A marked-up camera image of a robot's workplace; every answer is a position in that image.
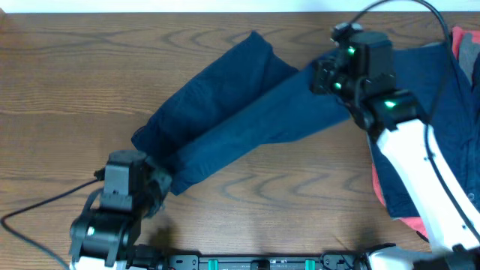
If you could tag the red garment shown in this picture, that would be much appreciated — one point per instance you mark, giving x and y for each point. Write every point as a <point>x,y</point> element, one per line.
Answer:
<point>386,182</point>

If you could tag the navy blue folded shirt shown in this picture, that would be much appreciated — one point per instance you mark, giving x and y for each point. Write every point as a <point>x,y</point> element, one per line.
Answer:
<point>455,123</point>

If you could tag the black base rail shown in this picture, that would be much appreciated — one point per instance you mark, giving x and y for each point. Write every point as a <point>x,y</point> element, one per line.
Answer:
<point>258,262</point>

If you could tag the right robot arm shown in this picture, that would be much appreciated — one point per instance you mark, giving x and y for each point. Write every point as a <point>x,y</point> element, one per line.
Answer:
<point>362,76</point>

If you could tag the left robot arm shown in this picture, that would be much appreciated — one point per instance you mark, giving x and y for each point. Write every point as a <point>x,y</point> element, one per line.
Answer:
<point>104,235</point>

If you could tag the navy blue trousers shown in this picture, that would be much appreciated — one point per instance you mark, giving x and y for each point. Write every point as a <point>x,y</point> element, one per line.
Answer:
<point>247,98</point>

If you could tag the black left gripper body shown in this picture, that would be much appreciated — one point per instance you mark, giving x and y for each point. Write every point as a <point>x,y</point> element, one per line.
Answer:
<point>159,186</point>

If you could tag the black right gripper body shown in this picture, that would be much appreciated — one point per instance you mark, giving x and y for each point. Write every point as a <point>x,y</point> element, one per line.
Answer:
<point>331,77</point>

